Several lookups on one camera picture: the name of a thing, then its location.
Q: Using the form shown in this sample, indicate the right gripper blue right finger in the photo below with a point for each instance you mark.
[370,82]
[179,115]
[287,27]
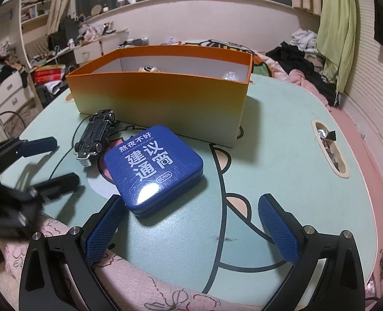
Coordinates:
[341,284]

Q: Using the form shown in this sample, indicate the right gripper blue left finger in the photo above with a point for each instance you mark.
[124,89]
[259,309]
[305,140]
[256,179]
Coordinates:
[58,271]

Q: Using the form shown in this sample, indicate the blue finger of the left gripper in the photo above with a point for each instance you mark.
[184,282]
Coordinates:
[28,148]
[55,188]

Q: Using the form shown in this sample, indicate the black toy car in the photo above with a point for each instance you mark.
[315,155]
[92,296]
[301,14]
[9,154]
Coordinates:
[94,139]

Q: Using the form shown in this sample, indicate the blue metal tin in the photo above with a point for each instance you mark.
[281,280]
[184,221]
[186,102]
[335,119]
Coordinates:
[153,168]

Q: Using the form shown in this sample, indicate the small cartoon figurine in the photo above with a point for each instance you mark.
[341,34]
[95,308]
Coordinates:
[148,68]

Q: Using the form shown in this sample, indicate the red patterned packet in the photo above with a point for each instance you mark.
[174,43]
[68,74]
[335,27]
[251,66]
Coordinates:
[231,76]

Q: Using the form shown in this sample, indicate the pink floral quilt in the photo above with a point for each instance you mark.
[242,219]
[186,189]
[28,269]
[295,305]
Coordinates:
[128,286]

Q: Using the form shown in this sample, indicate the red white carton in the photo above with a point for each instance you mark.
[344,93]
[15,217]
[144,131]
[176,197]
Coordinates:
[48,73]

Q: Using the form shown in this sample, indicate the white desk with drawers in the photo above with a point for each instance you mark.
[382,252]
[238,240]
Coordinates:
[92,50]

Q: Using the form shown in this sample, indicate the foil wrappers in slot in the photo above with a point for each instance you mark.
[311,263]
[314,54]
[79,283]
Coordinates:
[327,138]

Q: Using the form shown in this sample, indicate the green cartoon lap table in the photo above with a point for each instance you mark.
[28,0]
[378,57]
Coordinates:
[211,240]

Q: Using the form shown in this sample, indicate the orange gradient cardboard box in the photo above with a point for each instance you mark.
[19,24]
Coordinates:
[188,94]

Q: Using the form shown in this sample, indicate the black clothes pile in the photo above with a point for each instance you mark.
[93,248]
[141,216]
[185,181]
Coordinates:
[290,57]

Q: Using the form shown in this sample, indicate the green hanging cloth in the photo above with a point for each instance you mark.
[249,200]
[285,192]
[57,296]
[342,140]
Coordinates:
[336,40]

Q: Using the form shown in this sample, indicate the white clothes pile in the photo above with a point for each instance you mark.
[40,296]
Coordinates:
[305,40]

